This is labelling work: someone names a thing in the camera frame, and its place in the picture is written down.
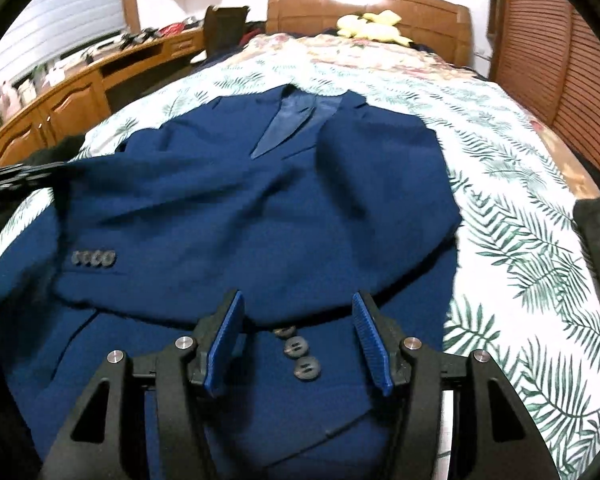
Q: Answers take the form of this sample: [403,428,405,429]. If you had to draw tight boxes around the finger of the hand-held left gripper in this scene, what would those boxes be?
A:
[0,161,70,192]
[0,182,46,213]

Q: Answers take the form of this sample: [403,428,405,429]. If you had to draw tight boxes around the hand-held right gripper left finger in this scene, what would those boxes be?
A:
[40,288,246,480]

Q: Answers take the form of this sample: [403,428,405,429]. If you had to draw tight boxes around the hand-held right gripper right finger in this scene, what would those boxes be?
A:
[351,291,551,480]

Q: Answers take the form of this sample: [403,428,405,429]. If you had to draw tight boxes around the navy blue suit jacket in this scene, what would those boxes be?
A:
[0,84,463,480]

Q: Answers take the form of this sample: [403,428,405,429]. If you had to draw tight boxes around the black folded clothes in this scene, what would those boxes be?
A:
[30,134,88,166]

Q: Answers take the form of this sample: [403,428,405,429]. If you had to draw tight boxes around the row of toiletry bottles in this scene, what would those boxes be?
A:
[0,60,51,116]

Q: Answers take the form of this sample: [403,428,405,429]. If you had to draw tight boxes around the wooden desk cabinet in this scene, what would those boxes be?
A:
[0,27,206,171]

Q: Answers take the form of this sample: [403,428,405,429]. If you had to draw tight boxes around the grey window blind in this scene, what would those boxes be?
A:
[0,0,131,71]

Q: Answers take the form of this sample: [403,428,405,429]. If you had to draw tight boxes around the leaf print bed sheet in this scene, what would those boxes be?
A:
[0,55,600,480]

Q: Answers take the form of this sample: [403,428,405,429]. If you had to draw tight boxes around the dark wooden chair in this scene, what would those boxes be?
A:
[203,5,251,56]

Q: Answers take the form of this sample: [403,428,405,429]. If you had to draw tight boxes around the floral blanket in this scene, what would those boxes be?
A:
[225,32,598,196]

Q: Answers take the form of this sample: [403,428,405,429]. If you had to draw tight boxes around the yellow plush toy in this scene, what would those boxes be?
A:
[336,10,413,46]

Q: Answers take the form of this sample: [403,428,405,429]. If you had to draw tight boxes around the wooden bed headboard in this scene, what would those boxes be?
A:
[266,0,473,68]

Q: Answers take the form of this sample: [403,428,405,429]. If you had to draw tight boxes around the wooden louvered wardrobe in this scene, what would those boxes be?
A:
[490,0,600,161]

